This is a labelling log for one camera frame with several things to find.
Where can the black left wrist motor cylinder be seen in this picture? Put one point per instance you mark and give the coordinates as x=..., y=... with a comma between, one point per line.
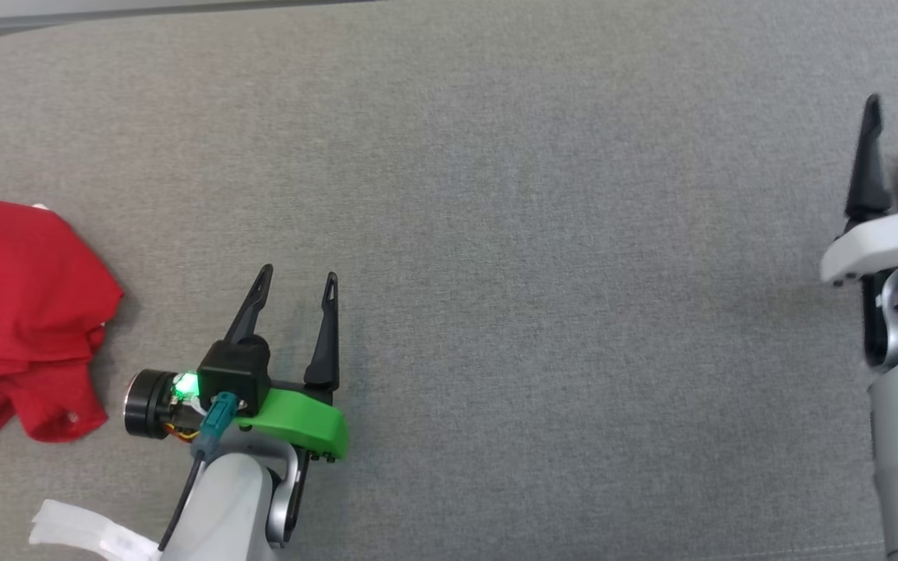
x=149, y=403

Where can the white tape tag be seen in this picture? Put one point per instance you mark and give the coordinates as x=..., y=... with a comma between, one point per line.
x=83, y=530

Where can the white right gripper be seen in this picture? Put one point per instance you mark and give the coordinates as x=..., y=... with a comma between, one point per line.
x=893, y=241

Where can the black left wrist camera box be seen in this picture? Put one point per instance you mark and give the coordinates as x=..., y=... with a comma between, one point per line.
x=235, y=374

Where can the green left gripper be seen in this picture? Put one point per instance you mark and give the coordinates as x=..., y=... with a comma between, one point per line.
x=309, y=421

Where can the red jersey with white sleeves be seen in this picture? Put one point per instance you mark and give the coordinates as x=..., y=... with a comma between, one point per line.
x=20, y=312

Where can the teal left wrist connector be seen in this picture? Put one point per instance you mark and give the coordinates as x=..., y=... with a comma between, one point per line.
x=215, y=425

